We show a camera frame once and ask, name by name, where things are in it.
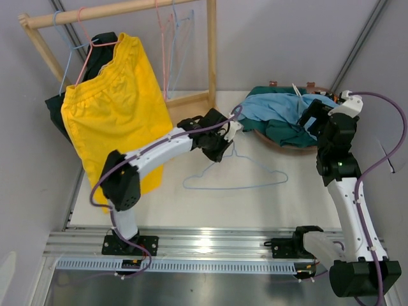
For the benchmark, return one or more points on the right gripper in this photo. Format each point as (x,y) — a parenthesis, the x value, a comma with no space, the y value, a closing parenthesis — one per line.
(317,110)

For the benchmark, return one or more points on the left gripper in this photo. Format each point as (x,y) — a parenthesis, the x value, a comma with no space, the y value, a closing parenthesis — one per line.
(217,155)

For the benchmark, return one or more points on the light blue shorts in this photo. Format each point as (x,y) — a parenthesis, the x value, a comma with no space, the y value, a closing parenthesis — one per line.
(279,106)

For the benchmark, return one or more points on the dark green shorts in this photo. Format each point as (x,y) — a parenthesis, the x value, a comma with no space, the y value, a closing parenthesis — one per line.
(279,132)

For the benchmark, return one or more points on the yellow shorts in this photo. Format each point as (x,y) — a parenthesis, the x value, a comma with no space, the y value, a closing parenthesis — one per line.
(122,108)

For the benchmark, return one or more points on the black shorts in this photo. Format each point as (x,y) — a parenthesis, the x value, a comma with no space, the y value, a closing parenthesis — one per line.
(100,56)

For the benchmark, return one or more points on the camouflage patterned shorts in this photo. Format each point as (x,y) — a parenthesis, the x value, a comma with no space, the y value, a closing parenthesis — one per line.
(329,95)

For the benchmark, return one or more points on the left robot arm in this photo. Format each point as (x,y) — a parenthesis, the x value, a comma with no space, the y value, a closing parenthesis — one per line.
(122,174)

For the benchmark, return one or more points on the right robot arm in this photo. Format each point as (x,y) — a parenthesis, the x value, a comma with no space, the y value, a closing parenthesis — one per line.
(362,267)

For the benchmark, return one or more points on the pink translucent plastic basin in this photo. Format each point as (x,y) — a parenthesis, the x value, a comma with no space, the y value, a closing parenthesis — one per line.
(310,87)

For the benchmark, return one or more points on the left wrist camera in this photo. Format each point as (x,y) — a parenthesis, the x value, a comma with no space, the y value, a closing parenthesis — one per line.
(232,129)

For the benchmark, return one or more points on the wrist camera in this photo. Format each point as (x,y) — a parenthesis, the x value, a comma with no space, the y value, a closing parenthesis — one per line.
(351,106)
(232,129)

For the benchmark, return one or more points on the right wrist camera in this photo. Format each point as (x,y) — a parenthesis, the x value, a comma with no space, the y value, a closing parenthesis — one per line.
(351,106)

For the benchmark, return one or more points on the aluminium corner wall profile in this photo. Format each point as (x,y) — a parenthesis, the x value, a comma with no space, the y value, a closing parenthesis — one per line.
(361,39)

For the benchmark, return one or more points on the slotted cable duct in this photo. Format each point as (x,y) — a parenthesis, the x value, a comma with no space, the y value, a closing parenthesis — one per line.
(183,266)

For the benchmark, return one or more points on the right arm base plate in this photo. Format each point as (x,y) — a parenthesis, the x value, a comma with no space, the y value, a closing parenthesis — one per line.
(287,248)

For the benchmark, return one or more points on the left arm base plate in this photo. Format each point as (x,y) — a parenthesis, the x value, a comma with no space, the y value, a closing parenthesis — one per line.
(114,246)

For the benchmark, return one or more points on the aluminium mounting rail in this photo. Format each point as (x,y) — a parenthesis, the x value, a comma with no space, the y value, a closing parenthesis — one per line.
(207,244)

